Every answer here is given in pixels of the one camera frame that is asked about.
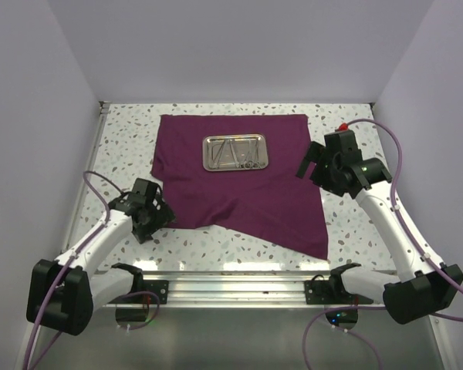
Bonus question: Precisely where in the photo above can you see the steel surgical scissors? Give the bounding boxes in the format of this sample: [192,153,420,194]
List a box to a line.
[239,145,260,170]

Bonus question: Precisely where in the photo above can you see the purple cloth wrap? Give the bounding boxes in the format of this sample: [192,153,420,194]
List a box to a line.
[151,114,328,260]

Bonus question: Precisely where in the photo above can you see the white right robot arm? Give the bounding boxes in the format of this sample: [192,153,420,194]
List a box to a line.
[296,129,463,325]

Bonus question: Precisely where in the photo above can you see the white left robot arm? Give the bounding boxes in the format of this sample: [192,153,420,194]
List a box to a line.
[26,178,175,335]

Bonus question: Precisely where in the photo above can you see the stainless steel instrument tray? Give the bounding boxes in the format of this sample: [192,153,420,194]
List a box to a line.
[202,134,269,172]

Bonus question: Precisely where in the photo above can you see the steel forceps in tray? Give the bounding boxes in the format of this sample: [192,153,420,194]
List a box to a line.
[213,140,231,168]

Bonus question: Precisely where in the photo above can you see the steel tweezers in tray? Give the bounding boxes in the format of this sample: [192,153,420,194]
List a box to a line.
[238,140,259,169]

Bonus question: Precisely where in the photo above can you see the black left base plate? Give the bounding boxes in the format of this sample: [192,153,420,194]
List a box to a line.
[140,280,169,304]

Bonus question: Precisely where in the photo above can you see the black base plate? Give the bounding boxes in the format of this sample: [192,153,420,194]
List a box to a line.
[140,280,169,304]
[304,280,371,305]

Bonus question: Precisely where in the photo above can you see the aluminium mounting rail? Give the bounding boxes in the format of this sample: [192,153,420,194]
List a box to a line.
[93,267,400,310]

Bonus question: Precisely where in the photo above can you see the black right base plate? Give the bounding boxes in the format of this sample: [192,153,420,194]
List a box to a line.
[304,280,371,305]

